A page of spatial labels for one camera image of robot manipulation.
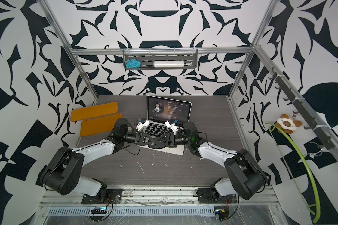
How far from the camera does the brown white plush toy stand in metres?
0.59

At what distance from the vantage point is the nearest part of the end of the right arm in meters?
0.70

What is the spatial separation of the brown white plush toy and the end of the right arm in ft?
1.42
